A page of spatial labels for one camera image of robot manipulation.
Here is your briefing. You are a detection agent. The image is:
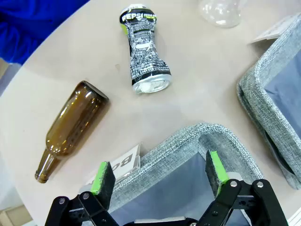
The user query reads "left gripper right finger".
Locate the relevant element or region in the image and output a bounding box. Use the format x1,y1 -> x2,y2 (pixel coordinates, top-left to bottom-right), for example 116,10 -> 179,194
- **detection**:
196,150 -> 289,226

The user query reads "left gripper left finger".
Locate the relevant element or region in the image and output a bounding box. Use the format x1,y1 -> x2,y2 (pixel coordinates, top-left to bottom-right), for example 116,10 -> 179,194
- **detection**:
44,161 -> 119,226

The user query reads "brown glass bottle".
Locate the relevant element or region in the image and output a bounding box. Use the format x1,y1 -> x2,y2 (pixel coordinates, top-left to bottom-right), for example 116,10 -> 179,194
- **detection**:
34,80 -> 110,184

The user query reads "crushed black Pepsi can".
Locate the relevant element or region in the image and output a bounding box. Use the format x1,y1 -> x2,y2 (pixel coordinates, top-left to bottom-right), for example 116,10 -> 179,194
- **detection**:
119,3 -> 172,94

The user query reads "clear capless plastic bottle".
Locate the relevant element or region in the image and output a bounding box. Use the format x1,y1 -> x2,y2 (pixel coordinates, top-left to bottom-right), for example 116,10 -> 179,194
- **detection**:
198,0 -> 243,28

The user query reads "grey fabric Bottle basket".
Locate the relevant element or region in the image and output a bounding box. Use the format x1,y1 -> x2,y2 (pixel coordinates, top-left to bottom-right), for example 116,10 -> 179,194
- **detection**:
103,122 -> 265,226

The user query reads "grey fabric Plastic basket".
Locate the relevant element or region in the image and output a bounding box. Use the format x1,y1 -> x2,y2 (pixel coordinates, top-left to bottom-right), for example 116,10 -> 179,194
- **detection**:
237,14 -> 301,190

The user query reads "white Bottle label sign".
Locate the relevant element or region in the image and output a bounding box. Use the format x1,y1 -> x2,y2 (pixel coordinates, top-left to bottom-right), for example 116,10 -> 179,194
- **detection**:
86,143 -> 142,186

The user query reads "brown cardboard box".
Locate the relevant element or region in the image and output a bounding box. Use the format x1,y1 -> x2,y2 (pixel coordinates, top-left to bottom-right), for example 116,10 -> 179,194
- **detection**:
0,204 -> 32,226

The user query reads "white Plastic label sign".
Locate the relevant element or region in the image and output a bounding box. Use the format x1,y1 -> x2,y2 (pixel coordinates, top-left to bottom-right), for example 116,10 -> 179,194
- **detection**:
246,15 -> 294,45

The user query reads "person in blue sweater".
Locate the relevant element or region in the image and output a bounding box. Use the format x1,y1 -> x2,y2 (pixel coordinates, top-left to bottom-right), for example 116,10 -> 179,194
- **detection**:
0,0 -> 91,65

